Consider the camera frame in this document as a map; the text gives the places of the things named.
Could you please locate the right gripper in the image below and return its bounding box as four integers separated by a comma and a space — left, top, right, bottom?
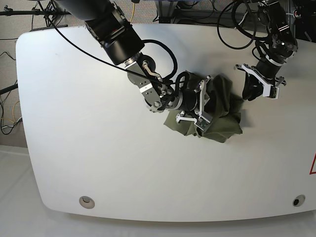
147, 83, 200, 117

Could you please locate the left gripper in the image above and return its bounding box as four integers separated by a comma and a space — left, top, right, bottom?
242, 40, 298, 101

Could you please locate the olive green T-shirt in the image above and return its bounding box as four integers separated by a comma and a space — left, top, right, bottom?
164, 74, 243, 143

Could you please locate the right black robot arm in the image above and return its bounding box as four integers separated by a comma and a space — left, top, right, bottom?
59, 0, 198, 116

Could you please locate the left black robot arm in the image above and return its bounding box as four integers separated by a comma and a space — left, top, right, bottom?
238, 0, 298, 101

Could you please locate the right table grommet hole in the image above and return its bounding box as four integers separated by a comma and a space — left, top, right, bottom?
292, 195, 306, 207

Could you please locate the table grommet hole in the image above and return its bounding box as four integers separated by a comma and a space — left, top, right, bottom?
292, 195, 306, 207
79, 196, 95, 209

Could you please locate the left table grommet hole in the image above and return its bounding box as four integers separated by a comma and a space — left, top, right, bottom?
79, 196, 95, 209

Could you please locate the black tripod stand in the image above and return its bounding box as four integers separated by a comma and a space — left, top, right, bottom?
0, 5, 70, 27

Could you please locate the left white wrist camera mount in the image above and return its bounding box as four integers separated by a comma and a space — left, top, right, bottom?
234, 64, 286, 99

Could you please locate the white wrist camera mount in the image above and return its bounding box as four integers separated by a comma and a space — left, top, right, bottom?
234, 64, 286, 99
175, 76, 213, 131

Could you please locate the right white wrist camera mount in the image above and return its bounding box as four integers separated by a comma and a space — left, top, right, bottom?
175, 76, 213, 131

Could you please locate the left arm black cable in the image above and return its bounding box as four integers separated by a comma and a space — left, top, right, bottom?
216, 0, 271, 65

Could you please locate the white cable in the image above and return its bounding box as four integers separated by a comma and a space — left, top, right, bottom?
233, 12, 248, 30

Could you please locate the grey metal frame base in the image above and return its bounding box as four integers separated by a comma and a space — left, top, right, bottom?
153, 0, 233, 28

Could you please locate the yellow cable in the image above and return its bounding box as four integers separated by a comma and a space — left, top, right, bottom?
128, 0, 140, 25

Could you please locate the black floor cables left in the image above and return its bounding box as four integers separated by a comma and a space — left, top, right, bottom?
0, 50, 23, 135

